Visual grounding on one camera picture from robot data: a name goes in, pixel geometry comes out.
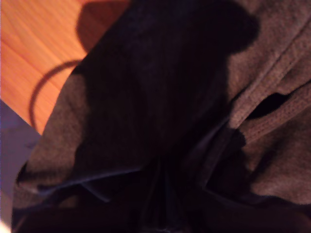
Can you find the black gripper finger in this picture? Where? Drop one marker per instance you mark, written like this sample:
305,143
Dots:
73,221
255,218

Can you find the dark grey underwear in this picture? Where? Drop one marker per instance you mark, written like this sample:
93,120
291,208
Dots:
267,72

